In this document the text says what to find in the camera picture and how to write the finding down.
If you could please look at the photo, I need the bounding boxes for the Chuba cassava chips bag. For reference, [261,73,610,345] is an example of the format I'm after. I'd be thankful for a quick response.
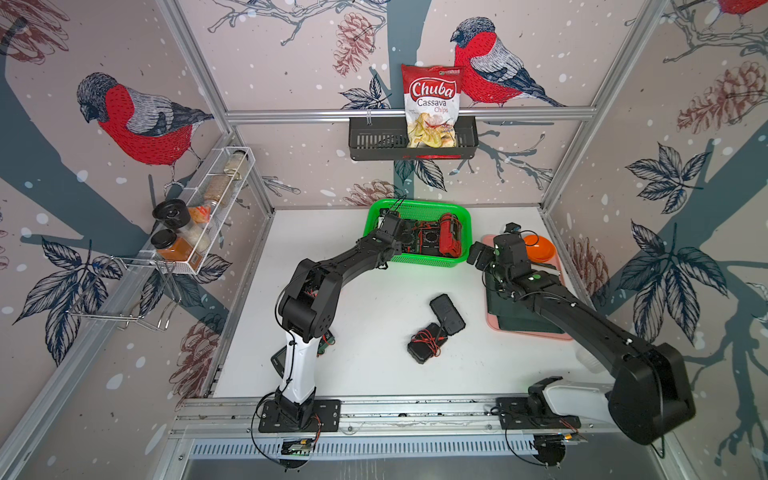
[401,65,463,148]

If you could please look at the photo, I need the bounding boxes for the green multimeter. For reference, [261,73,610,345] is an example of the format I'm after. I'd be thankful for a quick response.
[270,332,336,377]

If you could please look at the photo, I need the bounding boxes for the green plastic basket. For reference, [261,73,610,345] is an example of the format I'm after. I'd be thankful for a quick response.
[363,199,473,268]

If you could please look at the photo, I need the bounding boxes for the black multimeter face down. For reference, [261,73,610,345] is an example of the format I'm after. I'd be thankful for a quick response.
[398,219,420,253]

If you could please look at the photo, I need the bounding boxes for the black lid spice jar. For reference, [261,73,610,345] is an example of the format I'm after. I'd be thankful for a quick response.
[152,199,191,230]

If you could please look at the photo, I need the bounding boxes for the red black large multimeter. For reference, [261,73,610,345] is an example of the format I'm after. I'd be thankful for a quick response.
[415,221,440,256]

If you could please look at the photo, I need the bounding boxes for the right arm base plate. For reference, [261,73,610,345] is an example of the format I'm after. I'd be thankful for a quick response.
[494,396,581,431]

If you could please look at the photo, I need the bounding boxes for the pink tray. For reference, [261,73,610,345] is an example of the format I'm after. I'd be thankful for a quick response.
[481,233,574,341]

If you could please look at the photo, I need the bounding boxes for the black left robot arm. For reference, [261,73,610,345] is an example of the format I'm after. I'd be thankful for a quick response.
[275,210,402,427]

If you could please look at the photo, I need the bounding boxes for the orange spice jar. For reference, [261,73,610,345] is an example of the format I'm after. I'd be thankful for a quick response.
[150,229,194,262]

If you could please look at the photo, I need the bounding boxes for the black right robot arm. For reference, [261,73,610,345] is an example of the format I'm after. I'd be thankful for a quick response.
[467,223,696,445]

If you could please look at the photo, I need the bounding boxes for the white wire spice rack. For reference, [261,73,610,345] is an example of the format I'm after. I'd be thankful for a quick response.
[150,146,254,275]

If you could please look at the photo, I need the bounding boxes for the orange bowl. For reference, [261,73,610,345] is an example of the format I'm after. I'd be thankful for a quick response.
[523,234,557,264]

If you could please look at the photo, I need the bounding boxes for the wire hook rack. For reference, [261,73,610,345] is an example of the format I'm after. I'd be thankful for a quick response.
[68,256,181,332]

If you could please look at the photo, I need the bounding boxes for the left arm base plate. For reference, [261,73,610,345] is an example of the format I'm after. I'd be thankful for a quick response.
[256,399,341,433]

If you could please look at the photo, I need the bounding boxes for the black wall basket shelf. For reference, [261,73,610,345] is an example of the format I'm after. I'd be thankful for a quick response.
[348,117,479,161]

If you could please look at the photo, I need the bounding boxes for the black case with leads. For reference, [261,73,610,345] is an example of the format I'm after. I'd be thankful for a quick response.
[406,323,449,365]

